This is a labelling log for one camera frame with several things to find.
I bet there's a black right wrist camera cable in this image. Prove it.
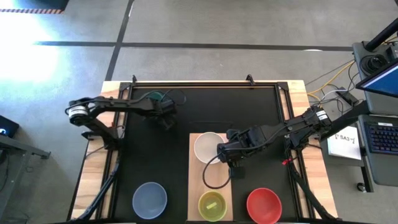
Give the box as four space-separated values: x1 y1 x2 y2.
202 152 233 190

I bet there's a grey computer cart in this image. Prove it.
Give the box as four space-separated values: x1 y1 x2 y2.
352 40 398 188

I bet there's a grey metal stand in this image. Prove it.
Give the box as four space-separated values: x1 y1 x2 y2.
0 133 52 218

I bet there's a black keyboard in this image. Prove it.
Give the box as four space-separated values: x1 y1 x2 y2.
363 121 398 156

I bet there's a red bowl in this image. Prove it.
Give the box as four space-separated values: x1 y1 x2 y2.
246 187 283 224

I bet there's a yellow cable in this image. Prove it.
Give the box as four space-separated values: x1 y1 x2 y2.
307 60 356 101

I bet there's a black round device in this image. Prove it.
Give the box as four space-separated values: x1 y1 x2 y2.
359 54 389 76

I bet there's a teal bowl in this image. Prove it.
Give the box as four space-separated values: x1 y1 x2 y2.
145 90 165 102

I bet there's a white bowl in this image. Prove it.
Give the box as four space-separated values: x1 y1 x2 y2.
193 131 225 165

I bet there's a white cable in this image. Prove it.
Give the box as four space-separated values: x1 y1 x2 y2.
321 88 349 101

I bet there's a yellow-green plastic bowl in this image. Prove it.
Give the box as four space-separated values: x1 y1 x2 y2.
198 190 228 223

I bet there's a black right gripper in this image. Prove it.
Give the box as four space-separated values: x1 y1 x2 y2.
216 138 251 164

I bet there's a black mat with striped edge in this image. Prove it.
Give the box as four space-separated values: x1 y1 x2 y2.
0 0 70 15

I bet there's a black cart leg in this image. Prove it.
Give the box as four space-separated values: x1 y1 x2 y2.
320 100 371 142

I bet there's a black power strip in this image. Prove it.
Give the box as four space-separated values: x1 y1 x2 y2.
336 86 359 107

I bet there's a black device with blue light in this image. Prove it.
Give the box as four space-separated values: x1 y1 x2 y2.
0 114 20 138

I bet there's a white paper sheet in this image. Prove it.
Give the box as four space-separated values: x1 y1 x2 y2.
326 125 362 161

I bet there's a monitor with blue screen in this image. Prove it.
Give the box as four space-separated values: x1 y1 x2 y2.
356 60 398 99

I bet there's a blue-grey bowl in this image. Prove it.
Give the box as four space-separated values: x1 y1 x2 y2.
132 182 168 220

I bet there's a wooden cutting board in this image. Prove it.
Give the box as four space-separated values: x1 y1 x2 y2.
187 133 234 222

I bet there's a black pole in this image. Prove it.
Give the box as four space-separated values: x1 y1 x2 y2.
364 17 398 52

